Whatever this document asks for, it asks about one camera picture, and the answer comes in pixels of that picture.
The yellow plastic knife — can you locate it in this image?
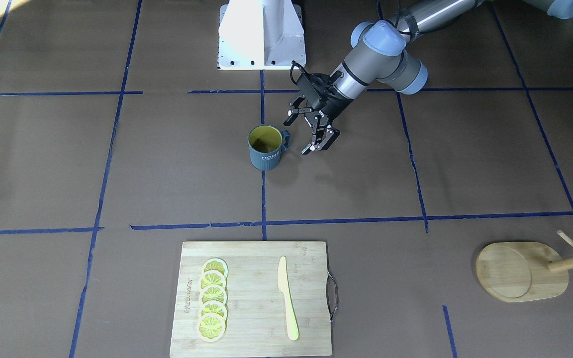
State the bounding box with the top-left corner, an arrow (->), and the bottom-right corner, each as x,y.
277,256 -> 299,341

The lemon slice nearest robot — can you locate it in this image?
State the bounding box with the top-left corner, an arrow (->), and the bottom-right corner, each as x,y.
202,258 -> 229,278

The dark blue mug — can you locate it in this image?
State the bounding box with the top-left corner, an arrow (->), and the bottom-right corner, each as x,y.
247,125 -> 290,172

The bamboo cutting board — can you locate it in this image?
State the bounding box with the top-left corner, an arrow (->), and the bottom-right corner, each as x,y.
169,242 -> 332,358

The middle lemon slice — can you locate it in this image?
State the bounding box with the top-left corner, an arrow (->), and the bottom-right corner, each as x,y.
198,284 -> 228,304

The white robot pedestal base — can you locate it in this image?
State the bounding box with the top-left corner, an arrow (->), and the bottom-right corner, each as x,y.
217,0 -> 307,71

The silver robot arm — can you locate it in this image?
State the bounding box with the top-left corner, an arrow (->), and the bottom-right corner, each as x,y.
284,0 -> 481,128

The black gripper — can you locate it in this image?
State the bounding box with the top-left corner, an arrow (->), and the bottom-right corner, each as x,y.
284,72 -> 353,155

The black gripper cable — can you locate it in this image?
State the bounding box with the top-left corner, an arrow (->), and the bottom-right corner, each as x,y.
289,61 -> 317,88

